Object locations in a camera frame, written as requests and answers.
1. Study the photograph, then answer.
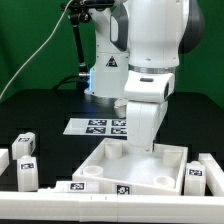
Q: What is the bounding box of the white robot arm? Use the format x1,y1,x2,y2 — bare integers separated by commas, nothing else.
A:
83,0,205,152

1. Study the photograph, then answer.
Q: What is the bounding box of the white block left edge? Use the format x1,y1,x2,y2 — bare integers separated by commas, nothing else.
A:
0,149,9,176

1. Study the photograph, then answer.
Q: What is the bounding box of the grey cable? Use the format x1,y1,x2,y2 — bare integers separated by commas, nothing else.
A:
0,0,74,101

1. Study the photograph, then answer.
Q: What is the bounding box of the white sheet with markers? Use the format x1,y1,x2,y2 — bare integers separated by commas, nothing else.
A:
63,118,127,136

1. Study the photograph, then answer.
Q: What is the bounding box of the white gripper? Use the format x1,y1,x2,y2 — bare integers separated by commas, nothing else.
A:
126,101,168,153

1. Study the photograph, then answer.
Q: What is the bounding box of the white U-shaped obstacle fence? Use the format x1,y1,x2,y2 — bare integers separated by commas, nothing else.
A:
0,153,224,224

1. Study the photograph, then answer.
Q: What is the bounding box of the white square table top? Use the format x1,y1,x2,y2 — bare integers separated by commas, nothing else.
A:
72,138,188,196

